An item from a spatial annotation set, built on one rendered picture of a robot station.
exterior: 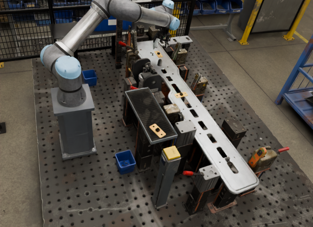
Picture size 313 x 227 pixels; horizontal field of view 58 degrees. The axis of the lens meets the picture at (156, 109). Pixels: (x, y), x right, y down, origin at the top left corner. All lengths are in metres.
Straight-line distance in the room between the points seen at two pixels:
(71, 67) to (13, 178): 1.47
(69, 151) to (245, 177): 1.01
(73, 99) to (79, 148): 0.38
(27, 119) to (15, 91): 0.47
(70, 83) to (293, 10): 4.16
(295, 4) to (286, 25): 0.34
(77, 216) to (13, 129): 1.60
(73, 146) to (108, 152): 0.23
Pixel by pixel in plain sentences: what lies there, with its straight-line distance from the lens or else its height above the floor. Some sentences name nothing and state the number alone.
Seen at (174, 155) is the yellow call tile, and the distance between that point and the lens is 1.26.
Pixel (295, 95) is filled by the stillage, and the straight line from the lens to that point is 3.73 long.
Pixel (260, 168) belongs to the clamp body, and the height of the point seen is 0.99.
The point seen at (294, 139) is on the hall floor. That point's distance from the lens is 3.40.
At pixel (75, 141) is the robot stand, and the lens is 1.71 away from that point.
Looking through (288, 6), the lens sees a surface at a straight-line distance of 4.95.
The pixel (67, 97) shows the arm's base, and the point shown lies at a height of 1.16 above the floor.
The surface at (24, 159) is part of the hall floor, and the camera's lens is 2.76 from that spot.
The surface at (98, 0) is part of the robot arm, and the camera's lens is 1.56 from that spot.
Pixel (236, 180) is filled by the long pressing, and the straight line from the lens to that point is 1.47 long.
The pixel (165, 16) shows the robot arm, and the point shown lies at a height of 1.42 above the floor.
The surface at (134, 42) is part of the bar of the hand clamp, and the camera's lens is 1.98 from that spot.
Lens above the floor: 2.15
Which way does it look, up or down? 44 degrees down
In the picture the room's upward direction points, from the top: 9 degrees clockwise
